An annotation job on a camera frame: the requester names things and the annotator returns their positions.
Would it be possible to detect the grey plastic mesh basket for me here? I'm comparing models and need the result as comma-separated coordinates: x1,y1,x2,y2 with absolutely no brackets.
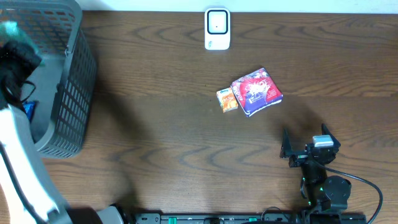
1,0,96,159

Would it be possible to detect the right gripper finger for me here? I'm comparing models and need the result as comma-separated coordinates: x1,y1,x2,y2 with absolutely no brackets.
281,129,292,151
321,123,340,144

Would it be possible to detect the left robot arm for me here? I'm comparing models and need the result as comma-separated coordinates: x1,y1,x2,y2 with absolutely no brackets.
1,40,125,224

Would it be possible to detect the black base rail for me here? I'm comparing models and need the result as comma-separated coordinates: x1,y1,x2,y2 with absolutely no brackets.
132,212,367,224

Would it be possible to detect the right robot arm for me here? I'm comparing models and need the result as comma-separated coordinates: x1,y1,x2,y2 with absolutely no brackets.
280,124,351,223

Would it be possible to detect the teal white snack packet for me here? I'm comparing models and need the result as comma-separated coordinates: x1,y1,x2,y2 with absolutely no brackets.
1,21,42,71

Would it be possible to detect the red purple snack bag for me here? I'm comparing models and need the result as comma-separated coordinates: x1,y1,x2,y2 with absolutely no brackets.
230,68,284,117

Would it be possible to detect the blue snack wrapper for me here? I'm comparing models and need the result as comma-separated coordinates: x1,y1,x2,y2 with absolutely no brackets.
22,101,37,121

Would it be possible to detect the orange Kleenex tissue pack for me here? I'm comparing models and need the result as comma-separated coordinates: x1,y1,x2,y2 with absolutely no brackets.
216,87,238,113

